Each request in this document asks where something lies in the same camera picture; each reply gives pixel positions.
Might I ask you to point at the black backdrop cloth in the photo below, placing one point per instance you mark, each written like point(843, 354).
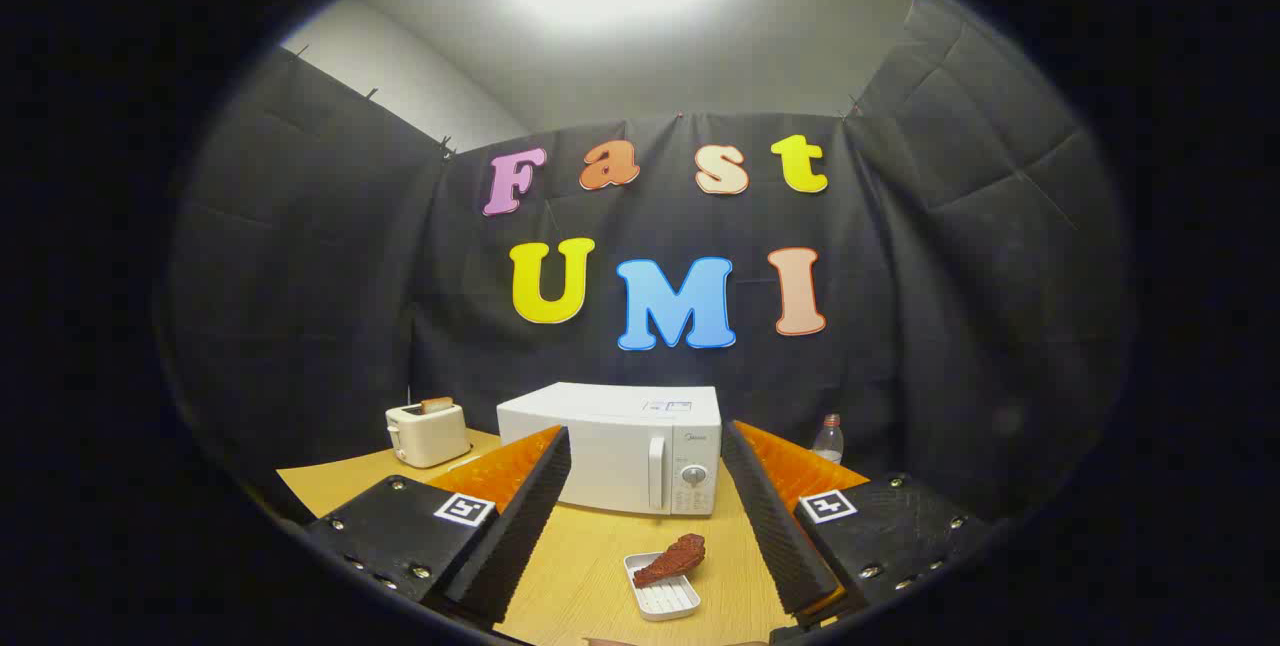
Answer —
point(350, 276)

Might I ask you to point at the toast slice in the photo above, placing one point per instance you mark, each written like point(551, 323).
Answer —
point(437, 405)

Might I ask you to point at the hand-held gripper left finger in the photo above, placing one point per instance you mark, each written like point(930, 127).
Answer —
point(520, 526)

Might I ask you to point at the white toaster oven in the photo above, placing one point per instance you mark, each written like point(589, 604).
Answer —
point(610, 431)

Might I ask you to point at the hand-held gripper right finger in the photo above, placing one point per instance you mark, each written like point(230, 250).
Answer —
point(775, 526)

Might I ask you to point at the brown meat slice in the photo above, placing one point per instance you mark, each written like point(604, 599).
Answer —
point(672, 559)

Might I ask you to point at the cream bread toaster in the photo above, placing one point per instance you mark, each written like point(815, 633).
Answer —
point(428, 436)

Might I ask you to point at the clear plastic bottle red cap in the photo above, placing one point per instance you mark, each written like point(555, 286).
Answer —
point(828, 441)

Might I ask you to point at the small white ridged tray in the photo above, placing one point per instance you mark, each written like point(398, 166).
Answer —
point(668, 601)

